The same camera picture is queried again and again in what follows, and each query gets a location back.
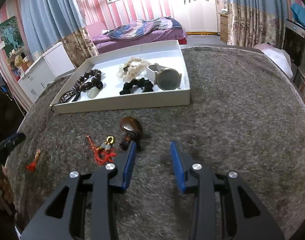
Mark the green wall poster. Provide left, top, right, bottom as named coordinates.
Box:
left=0, top=16, right=26, bottom=55

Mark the white rectangular tray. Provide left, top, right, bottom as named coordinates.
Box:
left=50, top=39, right=191, bottom=114

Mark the blue curtain with floral hem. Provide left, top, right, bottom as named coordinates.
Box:
left=225, top=0, right=287, bottom=49
left=20, top=0, right=99, bottom=67

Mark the pink white pillow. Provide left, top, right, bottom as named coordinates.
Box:
left=254, top=43, right=294, bottom=79

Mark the white wardrobe with flower stickers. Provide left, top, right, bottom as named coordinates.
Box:
left=168, top=0, right=228, bottom=34

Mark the black water dispenser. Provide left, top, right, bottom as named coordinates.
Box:
left=283, top=19, right=305, bottom=67

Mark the brown wooden bead bracelet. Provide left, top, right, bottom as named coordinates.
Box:
left=74, top=69, right=103, bottom=92

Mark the red tassel charm gold bell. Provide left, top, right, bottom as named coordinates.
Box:
left=86, top=135, right=117, bottom=167

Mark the black cord jade pendant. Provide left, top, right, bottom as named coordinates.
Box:
left=77, top=86, right=99, bottom=99

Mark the white low cabinet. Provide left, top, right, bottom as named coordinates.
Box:
left=17, top=42, right=76, bottom=103

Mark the red tassel gourd charm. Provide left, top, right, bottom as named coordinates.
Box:
left=26, top=149, right=42, bottom=172

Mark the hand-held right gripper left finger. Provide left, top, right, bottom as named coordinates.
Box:
left=21, top=141, right=137, bottom=240

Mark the white strap wristwatch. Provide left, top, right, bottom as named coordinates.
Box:
left=146, top=64, right=182, bottom=91

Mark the white scrunchie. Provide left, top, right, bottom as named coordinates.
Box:
left=117, top=57, right=151, bottom=82

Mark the brown agate pendant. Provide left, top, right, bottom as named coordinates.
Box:
left=119, top=116, right=143, bottom=151

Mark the purple bed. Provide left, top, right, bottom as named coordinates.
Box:
left=86, top=16, right=188, bottom=54

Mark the black scrunchie with flower charm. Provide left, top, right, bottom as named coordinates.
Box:
left=119, top=78, right=154, bottom=95

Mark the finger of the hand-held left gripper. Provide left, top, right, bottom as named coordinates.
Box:
left=0, top=132, right=26, bottom=178

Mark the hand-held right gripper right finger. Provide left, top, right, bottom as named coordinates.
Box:
left=170, top=141, right=285, bottom=240

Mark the striped purple blanket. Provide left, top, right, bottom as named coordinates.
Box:
left=104, top=17, right=183, bottom=41

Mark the wooden nightstand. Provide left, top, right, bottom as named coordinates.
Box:
left=220, top=12, right=229, bottom=43

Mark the grey fuzzy mat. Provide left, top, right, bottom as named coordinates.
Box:
left=14, top=46, right=305, bottom=240

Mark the person's left hand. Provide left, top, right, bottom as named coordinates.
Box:
left=0, top=166, right=14, bottom=211

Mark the blue cloth cover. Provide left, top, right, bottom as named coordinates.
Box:
left=290, top=3, right=305, bottom=30

